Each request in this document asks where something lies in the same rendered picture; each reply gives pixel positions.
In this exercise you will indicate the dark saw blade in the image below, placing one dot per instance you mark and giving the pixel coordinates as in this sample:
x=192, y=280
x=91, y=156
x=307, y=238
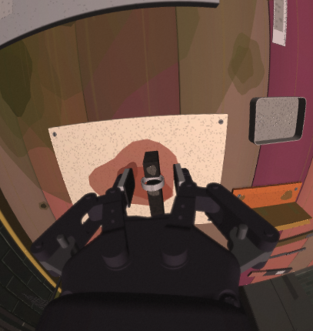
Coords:
x=288, y=252
x=295, y=236

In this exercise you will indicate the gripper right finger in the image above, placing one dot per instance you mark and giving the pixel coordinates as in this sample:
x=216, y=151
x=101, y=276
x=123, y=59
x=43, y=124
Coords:
x=218, y=206

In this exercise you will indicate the black tool with white label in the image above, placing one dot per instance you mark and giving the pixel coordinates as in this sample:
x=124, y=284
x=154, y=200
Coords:
x=271, y=272

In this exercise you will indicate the grey curved shelf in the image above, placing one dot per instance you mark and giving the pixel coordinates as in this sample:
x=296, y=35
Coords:
x=42, y=20

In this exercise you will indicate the orange bench pin block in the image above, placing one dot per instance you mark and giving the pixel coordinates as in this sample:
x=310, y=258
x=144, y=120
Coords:
x=272, y=200

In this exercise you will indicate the black tray with grey pad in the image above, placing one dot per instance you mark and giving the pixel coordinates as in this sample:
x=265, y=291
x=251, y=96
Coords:
x=276, y=120

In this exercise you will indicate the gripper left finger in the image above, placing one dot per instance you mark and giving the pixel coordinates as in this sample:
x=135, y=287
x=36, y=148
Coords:
x=112, y=209

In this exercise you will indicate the cream speckled soldering board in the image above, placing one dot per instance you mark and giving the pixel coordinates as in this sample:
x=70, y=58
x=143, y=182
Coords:
x=94, y=147

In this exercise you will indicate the white speckled paper strip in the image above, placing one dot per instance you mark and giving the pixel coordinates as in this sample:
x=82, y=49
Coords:
x=279, y=20

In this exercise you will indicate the black charcoal stick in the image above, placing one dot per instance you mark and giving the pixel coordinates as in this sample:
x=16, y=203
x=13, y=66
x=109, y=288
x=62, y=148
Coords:
x=153, y=165

